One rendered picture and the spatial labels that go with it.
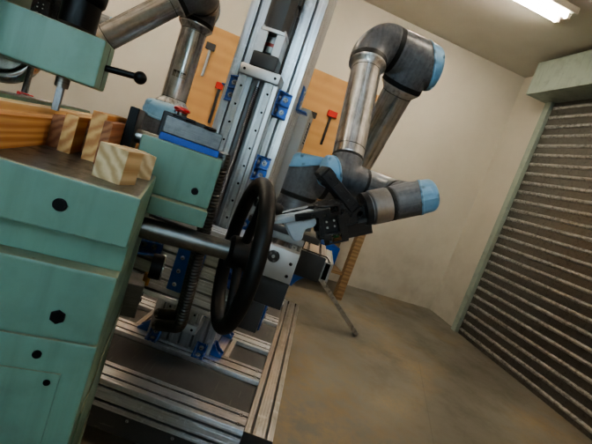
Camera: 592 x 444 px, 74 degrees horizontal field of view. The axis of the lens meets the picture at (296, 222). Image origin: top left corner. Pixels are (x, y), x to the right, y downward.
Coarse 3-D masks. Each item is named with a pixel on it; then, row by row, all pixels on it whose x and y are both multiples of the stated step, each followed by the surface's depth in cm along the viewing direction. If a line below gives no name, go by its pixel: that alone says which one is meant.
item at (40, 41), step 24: (0, 0) 52; (0, 24) 53; (24, 24) 54; (48, 24) 54; (0, 48) 54; (24, 48) 54; (48, 48) 55; (72, 48) 56; (96, 48) 56; (48, 72) 60; (72, 72) 56; (96, 72) 57
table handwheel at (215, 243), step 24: (264, 192) 64; (240, 216) 82; (264, 216) 61; (168, 240) 67; (192, 240) 68; (216, 240) 69; (240, 240) 70; (264, 240) 59; (240, 264) 70; (264, 264) 59; (216, 288) 79; (240, 288) 59; (216, 312) 73; (240, 312) 60
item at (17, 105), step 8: (0, 104) 45; (8, 104) 47; (16, 104) 49; (24, 104) 51; (32, 104) 55; (40, 104) 61; (32, 112) 54; (40, 112) 57; (48, 112) 60; (56, 112) 64; (64, 112) 68; (72, 112) 73; (80, 112) 82
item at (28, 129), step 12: (0, 120) 41; (12, 120) 44; (24, 120) 47; (36, 120) 51; (48, 120) 55; (0, 132) 42; (12, 132) 45; (24, 132) 48; (36, 132) 52; (0, 144) 43; (12, 144) 46; (24, 144) 49; (36, 144) 54
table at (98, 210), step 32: (0, 160) 39; (32, 160) 43; (64, 160) 50; (0, 192) 40; (32, 192) 41; (64, 192) 42; (96, 192) 42; (128, 192) 44; (32, 224) 41; (64, 224) 42; (96, 224) 43; (128, 224) 44; (192, 224) 67
